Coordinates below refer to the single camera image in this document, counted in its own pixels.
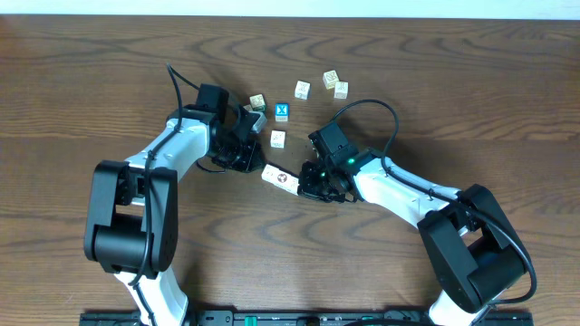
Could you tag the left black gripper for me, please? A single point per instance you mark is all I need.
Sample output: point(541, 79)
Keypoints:
point(256, 157)

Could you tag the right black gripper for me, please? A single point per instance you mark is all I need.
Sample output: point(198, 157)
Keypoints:
point(307, 186)

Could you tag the wooden block with grapes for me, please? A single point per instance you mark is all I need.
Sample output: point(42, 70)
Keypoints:
point(292, 184)

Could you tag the wooden block letter J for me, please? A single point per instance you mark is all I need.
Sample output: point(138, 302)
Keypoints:
point(269, 173)

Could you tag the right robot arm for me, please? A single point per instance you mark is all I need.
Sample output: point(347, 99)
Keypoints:
point(473, 249)

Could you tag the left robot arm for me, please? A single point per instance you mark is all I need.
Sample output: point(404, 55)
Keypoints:
point(132, 224)

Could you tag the wooden block W centre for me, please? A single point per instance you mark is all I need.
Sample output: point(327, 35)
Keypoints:
point(277, 139)

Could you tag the green edged wooden block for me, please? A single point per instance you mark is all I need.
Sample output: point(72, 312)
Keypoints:
point(257, 102)

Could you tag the blue X wooden block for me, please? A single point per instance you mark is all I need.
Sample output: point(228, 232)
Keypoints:
point(281, 112)

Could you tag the wooden block with umbrella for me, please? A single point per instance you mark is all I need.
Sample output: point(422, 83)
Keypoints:
point(302, 90)

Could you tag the wooden block red edge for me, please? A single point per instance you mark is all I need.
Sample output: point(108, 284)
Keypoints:
point(341, 89)

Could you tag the tan wooden block far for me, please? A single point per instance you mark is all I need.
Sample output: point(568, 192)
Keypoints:
point(330, 78)

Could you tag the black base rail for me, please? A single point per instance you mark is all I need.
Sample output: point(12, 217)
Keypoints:
point(229, 318)

